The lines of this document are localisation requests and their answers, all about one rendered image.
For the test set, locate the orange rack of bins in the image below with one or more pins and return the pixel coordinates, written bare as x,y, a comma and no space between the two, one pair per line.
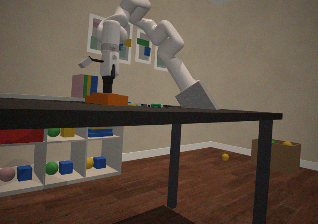
107,99

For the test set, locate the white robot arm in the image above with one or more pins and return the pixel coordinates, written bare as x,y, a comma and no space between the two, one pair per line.
110,32

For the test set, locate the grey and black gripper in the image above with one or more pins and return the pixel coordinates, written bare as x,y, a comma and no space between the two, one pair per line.
109,69

